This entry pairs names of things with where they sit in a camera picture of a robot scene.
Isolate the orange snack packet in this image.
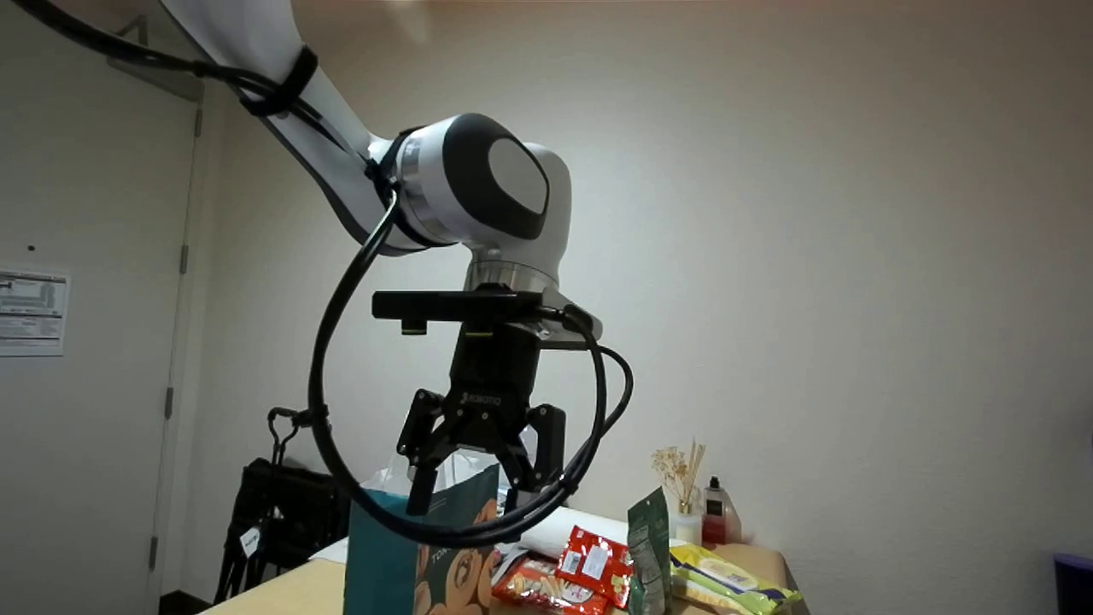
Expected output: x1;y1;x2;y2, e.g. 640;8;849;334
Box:
489;555;593;615

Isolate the red snack packet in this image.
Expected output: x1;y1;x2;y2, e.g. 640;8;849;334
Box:
554;522;634;615

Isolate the white paper notice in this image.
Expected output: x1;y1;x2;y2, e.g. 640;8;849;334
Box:
0;267;75;364

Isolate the dark bottle red label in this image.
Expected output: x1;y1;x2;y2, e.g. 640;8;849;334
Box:
701;475;744;551

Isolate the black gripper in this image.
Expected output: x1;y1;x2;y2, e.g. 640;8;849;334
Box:
392;320;571;520

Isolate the green paper bag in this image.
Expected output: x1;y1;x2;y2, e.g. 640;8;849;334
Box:
341;463;504;615

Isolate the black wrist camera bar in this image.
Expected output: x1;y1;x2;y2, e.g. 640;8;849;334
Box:
369;283;604;344

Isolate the dark green standing pouch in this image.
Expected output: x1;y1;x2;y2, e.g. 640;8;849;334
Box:
626;485;675;615

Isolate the dark blue bin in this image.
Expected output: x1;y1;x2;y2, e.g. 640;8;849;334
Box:
1051;555;1093;615

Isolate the reed stick jar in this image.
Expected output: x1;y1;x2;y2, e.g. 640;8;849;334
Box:
651;440;715;546

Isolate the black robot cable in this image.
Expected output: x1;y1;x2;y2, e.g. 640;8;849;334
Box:
9;0;640;551

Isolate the yellow green snack packet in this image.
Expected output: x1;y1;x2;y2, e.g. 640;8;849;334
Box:
667;540;814;615

